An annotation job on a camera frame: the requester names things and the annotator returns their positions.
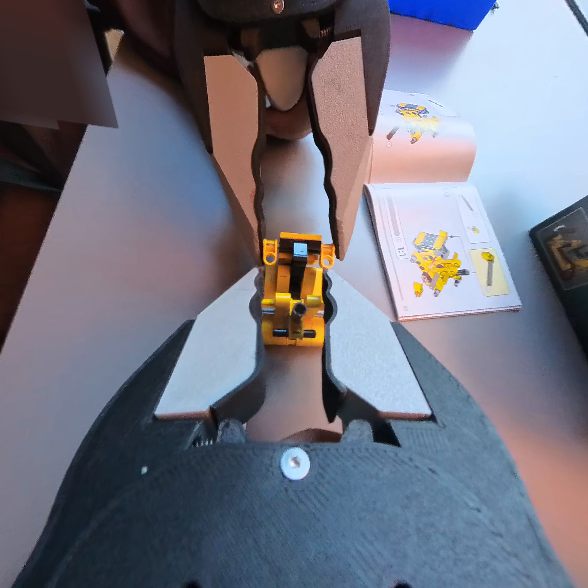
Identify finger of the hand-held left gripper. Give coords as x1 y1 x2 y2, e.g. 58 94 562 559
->
203 52 268 266
309 36 374 262

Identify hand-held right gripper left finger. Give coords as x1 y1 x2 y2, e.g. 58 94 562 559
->
154 266 266 422

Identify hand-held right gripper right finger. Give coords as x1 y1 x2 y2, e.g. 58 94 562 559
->
322 270 434 423

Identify yellow black lego assembly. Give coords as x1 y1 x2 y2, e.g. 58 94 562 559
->
259 232 337 348

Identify open lego instruction booklet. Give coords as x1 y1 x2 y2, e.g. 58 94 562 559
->
363 89 523 322

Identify black lego set box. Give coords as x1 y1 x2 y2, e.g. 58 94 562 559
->
528 195 588 355

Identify blue plastic bin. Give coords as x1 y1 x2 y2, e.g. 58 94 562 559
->
388 0 499 31

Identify grey flat board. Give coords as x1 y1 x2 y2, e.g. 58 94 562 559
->
0 0 119 130

